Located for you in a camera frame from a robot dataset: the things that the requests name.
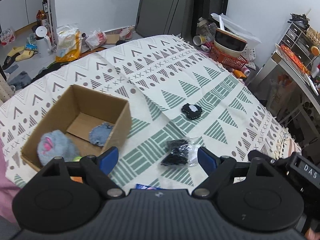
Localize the blue pink tissue pack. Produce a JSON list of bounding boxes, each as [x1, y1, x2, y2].
[[135, 184, 161, 190]]

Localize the blue denim fabric patch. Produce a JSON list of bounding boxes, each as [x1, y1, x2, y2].
[[89, 122, 113, 147]]

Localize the dotted cream cloth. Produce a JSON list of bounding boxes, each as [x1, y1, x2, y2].
[[0, 75, 14, 103]]

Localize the person's right hand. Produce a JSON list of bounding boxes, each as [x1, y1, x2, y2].
[[305, 229, 320, 240]]

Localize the yellow slippers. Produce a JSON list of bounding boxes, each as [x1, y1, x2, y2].
[[7, 46, 34, 62]]

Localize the black flat panel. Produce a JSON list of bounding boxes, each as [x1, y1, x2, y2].
[[135, 0, 190, 37]]

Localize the black beaded bow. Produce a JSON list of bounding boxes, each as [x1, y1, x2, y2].
[[161, 137, 200, 168]]

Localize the patterned white green blanket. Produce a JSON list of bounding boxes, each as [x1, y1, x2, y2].
[[1, 35, 301, 190]]

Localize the black and cream bowl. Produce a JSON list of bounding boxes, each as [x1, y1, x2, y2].
[[214, 28, 247, 58]]

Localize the pink bed sheet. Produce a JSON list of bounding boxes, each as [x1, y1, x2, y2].
[[0, 146, 20, 224]]

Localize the grey fluffy plush toy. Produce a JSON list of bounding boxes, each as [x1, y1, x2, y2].
[[37, 130, 80, 166]]

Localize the white red plastic bag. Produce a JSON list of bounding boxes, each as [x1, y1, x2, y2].
[[85, 30, 107, 50]]

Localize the burger shaped plush toy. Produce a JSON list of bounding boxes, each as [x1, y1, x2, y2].
[[73, 156, 82, 162]]

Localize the brown cardboard box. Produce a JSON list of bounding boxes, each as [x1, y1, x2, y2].
[[21, 85, 132, 172]]

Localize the red plastic basket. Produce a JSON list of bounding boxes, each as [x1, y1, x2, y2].
[[209, 42, 248, 70]]

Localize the white thermos jug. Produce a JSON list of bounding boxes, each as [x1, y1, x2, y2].
[[35, 26, 52, 57]]

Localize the white desk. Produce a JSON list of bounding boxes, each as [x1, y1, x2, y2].
[[252, 43, 320, 131]]

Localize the small drawer organizer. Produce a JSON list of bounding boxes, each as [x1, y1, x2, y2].
[[278, 23, 313, 54]]

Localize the black t-shirt on floor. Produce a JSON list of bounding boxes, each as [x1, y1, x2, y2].
[[31, 62, 68, 83]]

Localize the yellow pet food bag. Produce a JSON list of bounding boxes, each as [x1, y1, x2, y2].
[[55, 24, 82, 62]]

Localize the black and white felt patch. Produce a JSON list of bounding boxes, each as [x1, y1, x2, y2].
[[181, 103, 203, 120]]

